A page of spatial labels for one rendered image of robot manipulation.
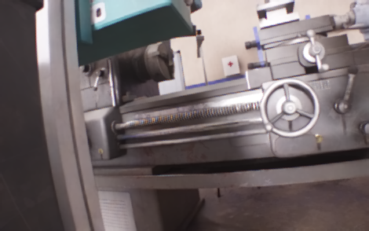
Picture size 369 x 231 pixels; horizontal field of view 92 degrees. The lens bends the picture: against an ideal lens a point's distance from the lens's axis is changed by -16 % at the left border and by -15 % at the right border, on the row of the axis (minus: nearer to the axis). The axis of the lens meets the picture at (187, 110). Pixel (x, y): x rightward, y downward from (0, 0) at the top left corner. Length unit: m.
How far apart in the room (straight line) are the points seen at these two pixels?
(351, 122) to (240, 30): 3.81
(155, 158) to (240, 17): 3.82
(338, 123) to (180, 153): 0.74
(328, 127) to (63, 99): 0.81
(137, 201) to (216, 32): 3.88
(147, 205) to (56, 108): 0.98
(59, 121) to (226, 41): 4.27
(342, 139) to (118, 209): 1.20
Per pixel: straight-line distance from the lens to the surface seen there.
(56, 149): 0.33
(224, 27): 4.57
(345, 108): 0.82
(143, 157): 1.24
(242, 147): 1.03
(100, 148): 1.20
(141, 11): 0.39
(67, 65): 0.36
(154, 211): 1.23
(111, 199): 1.38
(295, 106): 0.75
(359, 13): 1.34
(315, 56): 0.78
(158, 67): 1.30
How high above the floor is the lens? 0.72
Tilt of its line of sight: 1 degrees up
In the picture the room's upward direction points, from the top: 9 degrees counter-clockwise
